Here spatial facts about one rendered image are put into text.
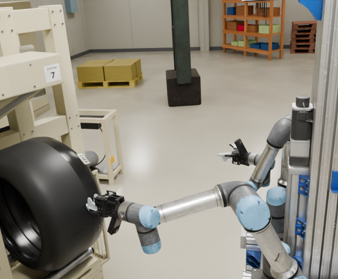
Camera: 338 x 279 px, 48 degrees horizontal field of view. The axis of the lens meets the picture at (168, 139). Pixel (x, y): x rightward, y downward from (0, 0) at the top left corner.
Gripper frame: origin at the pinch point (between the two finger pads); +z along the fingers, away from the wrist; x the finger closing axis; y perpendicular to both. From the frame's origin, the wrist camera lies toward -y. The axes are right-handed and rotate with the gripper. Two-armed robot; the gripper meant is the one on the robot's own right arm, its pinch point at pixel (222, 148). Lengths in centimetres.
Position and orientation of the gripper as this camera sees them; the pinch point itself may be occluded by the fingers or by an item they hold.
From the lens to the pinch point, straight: 251.0
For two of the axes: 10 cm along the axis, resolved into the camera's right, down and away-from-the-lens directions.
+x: 6.4, -4.4, 6.3
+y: 1.5, 8.8, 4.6
